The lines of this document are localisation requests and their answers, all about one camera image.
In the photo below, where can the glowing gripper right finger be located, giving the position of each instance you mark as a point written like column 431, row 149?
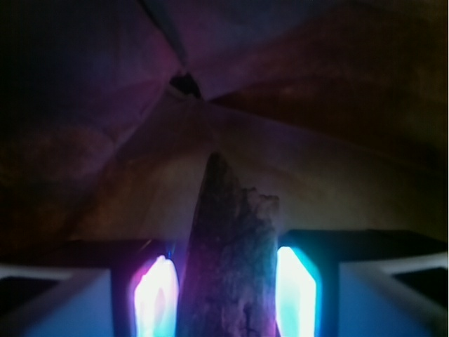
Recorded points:
column 361, row 283

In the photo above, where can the dark wood chip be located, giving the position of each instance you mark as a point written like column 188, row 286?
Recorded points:
column 229, row 284

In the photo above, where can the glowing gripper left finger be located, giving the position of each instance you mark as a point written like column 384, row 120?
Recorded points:
column 90, row 288

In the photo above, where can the brown paper bag liner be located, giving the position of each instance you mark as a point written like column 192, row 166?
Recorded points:
column 110, row 110

